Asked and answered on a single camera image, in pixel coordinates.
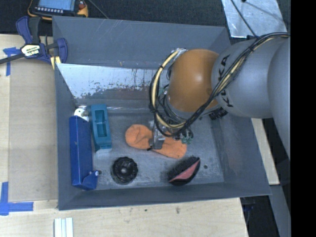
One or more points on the teal plastic holder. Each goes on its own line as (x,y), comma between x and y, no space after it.
(101,128)

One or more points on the long blue box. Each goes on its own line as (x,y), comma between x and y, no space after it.
(79,149)

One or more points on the black cylinder on white bracket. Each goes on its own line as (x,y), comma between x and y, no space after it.
(218,113)

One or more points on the pale wood board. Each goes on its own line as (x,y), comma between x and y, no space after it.
(32,132)

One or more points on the orange cloth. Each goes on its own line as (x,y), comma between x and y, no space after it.
(138,137)

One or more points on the grey metal bin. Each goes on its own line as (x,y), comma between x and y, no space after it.
(128,43)

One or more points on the black and pink brush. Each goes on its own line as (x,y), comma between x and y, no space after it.
(184,171)

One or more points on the black round ribbed cap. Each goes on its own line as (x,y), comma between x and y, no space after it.
(124,170)

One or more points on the small white round object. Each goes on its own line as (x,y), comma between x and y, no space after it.
(79,112)

